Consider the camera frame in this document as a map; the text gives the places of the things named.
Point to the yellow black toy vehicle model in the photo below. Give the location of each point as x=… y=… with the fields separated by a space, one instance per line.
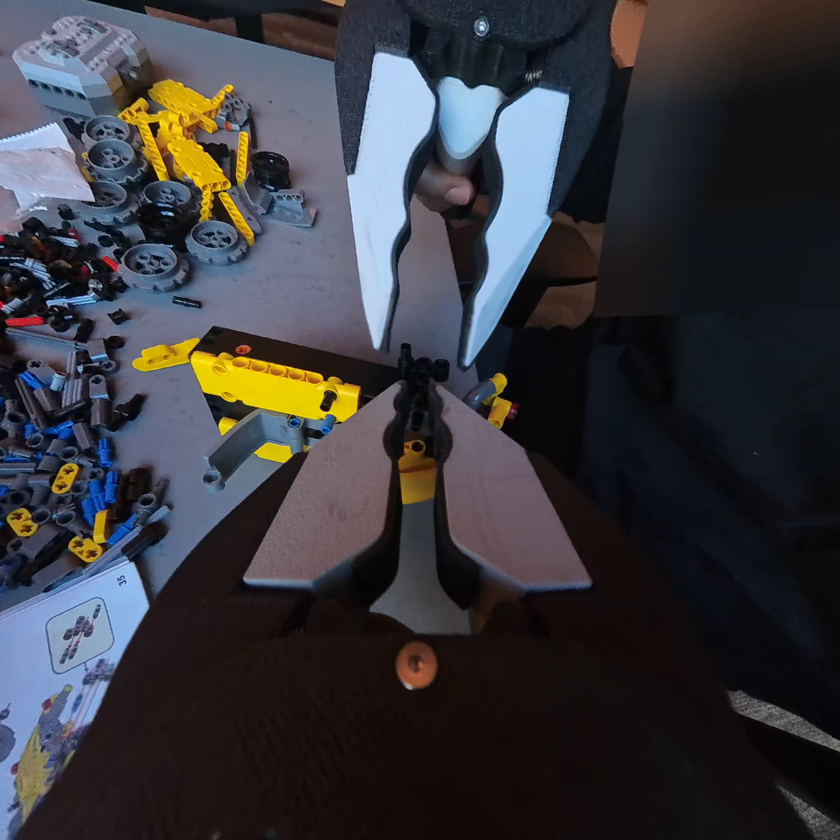
x=275 y=380

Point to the white crumpled plastic bag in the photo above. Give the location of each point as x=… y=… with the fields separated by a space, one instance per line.
x=33 y=164

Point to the single black toy connector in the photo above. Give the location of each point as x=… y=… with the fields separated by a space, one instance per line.
x=118 y=316

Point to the black toy wheel rim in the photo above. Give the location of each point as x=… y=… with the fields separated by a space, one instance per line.
x=161 y=223
x=270 y=169

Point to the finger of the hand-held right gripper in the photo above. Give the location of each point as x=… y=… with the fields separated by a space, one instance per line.
x=525 y=197
x=380 y=197

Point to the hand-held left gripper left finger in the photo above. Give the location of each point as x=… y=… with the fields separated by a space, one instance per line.
x=328 y=512

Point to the pile of mixed small pieces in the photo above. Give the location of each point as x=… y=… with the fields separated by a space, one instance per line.
x=59 y=459

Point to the single black toy pin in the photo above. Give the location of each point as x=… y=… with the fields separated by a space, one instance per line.
x=187 y=302

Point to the grey toy battery block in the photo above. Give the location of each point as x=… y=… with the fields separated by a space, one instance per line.
x=72 y=79

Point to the building instruction booklet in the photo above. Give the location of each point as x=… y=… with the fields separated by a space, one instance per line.
x=39 y=656

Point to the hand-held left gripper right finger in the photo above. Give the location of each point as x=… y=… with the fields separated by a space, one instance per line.
x=505 y=512

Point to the pile of black red pins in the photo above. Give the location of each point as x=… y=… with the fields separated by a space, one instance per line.
x=46 y=275

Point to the grey angled toy piece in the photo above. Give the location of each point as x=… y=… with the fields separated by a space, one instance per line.
x=289 y=207

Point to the person's right hand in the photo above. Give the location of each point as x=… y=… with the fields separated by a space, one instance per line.
x=453 y=190

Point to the group of grey toy wheels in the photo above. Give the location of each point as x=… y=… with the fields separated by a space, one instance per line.
x=154 y=266

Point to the heap of yellow toy beams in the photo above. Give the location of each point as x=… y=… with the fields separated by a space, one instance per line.
x=190 y=157

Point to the person's dark clothed body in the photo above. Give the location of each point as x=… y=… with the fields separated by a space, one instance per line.
x=689 y=492

